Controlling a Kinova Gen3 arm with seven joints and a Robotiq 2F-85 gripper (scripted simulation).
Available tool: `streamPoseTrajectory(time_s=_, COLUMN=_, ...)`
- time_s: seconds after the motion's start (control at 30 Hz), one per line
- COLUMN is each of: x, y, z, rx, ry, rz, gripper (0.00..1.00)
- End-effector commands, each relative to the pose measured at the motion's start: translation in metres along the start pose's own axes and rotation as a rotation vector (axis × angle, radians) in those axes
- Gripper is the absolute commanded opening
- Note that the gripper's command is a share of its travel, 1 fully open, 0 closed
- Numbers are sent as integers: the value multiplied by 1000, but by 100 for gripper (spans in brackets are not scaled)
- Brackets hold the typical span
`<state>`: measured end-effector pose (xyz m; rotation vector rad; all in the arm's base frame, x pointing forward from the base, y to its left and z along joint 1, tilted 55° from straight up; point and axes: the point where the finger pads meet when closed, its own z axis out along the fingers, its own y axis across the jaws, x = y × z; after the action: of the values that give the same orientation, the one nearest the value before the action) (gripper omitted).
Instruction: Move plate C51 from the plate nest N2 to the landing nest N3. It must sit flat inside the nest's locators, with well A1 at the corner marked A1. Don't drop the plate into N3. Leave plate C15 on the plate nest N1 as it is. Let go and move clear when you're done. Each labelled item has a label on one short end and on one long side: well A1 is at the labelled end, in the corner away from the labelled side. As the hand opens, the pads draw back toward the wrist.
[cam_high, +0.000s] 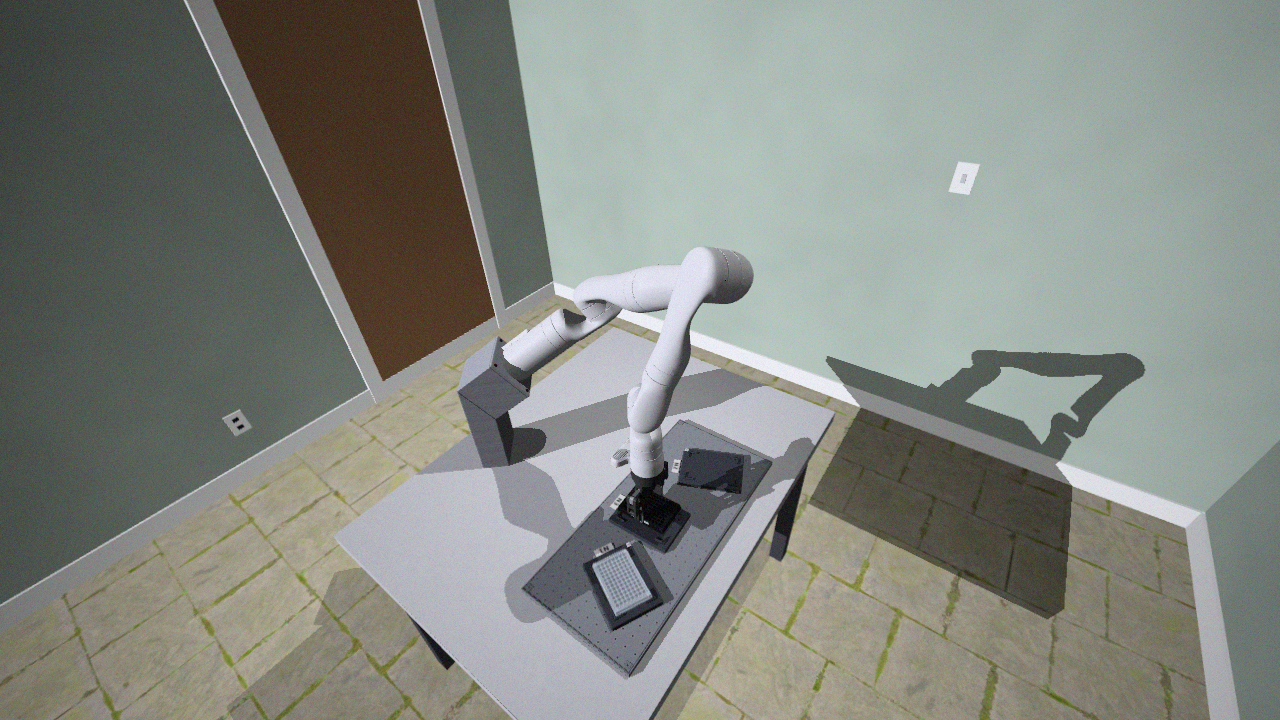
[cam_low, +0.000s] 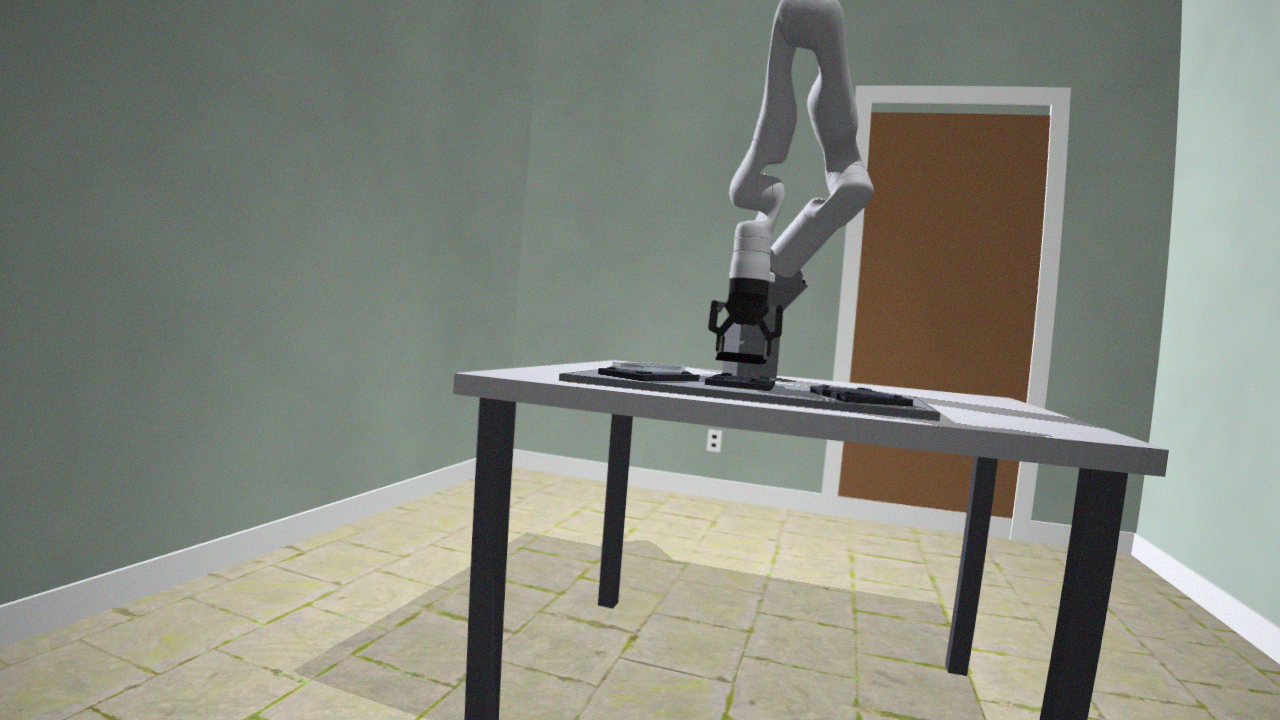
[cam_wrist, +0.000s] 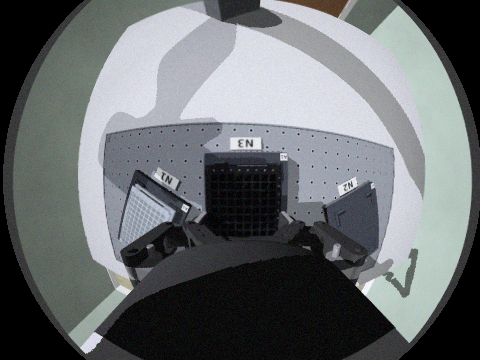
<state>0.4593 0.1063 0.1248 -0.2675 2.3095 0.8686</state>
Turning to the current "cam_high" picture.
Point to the black well plate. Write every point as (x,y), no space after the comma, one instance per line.
(659,512)

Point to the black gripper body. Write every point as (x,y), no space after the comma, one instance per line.
(644,483)

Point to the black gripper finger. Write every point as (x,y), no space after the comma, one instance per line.
(633,504)
(659,487)

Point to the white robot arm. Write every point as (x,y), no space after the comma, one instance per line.
(706,275)

